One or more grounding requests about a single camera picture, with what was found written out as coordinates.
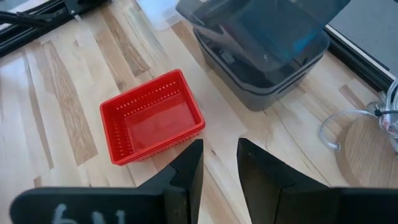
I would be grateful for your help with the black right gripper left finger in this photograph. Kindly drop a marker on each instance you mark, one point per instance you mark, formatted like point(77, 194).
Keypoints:
point(124, 205)

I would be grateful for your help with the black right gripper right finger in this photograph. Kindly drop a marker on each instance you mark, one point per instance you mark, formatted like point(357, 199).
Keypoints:
point(295, 205)

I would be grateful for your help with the grey translucent plastic basket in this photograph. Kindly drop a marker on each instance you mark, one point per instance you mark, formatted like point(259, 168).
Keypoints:
point(264, 80)
point(264, 102)
point(264, 31)

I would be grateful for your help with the round wooden lamp base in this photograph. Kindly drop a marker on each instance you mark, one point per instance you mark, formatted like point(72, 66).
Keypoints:
point(367, 155)

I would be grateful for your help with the clear plastic basket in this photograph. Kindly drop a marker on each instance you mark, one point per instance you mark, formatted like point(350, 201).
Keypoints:
point(155, 12)

